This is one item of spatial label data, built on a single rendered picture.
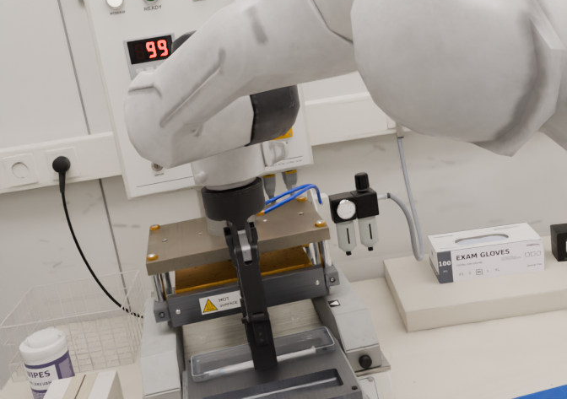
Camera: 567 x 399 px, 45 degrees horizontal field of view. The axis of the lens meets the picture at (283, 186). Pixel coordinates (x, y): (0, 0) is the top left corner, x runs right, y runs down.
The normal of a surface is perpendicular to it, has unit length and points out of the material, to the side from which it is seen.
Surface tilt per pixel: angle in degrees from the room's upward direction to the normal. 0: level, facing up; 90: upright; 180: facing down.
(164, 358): 41
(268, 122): 119
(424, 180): 90
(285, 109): 105
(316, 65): 129
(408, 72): 95
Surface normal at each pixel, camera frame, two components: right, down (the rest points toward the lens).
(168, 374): -0.01, -0.58
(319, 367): -0.15, -0.95
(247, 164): 0.63, 0.12
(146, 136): -0.62, 0.44
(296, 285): 0.16, 0.23
